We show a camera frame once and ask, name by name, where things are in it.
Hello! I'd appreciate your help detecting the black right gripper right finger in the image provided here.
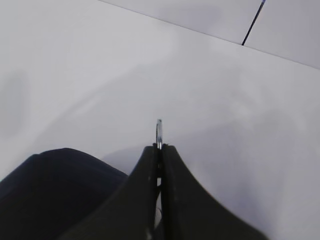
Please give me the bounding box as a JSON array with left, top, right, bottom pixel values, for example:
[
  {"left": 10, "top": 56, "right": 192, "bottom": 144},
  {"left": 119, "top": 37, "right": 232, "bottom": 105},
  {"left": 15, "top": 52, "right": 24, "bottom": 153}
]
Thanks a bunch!
[{"left": 159, "top": 144, "right": 267, "bottom": 240}]

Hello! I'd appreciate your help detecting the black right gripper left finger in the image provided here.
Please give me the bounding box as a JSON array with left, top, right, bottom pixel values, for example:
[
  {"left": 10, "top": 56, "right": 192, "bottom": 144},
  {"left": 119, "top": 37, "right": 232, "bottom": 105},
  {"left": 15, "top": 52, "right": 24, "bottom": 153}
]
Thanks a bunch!
[{"left": 60, "top": 144, "right": 158, "bottom": 240}]

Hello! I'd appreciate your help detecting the navy insulated lunch bag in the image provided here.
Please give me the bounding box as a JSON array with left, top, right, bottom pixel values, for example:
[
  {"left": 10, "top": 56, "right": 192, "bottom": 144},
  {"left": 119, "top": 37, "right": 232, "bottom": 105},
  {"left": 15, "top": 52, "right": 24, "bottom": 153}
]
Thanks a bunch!
[{"left": 0, "top": 148, "right": 127, "bottom": 240}]

